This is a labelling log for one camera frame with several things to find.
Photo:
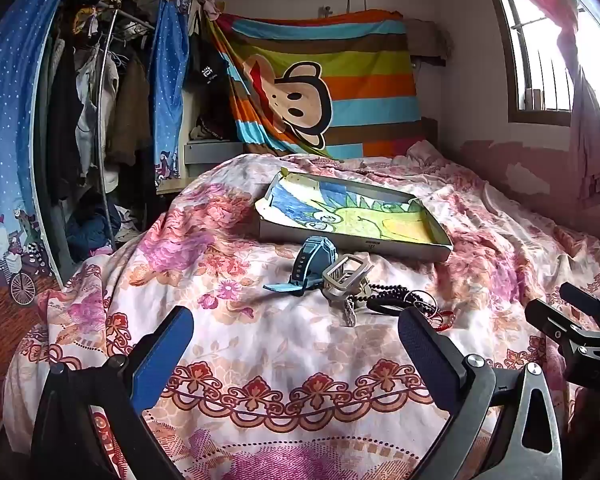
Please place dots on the metal clothes rail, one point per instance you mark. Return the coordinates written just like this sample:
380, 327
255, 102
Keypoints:
130, 10

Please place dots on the pink floral bedspread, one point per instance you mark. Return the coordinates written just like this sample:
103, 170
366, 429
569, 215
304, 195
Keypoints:
280, 360

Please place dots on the striped monkey print blanket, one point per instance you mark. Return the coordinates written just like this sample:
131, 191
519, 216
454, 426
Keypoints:
370, 90

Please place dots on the brown cloth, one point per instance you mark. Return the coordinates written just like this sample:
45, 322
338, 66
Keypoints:
430, 40

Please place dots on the cardboard tray with crayon drawing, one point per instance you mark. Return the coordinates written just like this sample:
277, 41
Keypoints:
330, 210

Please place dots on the blue wrist watch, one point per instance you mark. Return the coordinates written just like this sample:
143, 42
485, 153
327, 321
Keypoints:
307, 256

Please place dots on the pile of clothes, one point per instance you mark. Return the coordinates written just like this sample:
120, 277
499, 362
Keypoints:
97, 225

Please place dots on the grey hair claw clip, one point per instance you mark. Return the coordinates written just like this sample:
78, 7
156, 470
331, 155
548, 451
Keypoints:
345, 272

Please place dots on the blue dotted wardrobe curtain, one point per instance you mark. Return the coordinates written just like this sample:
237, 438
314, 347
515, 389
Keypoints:
10, 110
169, 85

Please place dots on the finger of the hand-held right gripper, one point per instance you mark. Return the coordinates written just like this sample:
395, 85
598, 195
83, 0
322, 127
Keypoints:
587, 307
555, 325

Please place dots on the barred window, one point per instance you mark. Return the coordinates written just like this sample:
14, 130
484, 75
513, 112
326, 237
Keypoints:
535, 75

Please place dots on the row of hanging clothes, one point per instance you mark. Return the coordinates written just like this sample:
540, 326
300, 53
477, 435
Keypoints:
95, 100

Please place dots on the black oval snap hair clip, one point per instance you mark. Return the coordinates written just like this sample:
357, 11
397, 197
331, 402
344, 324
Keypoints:
375, 305

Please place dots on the black printed garment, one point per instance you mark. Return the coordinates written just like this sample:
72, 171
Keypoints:
207, 67

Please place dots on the pink curtain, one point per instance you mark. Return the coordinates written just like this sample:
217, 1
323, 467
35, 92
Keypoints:
587, 125

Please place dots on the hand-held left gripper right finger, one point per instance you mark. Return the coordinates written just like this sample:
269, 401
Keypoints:
430, 355

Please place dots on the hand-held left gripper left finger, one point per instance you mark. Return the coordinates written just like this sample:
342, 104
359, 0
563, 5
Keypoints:
162, 355

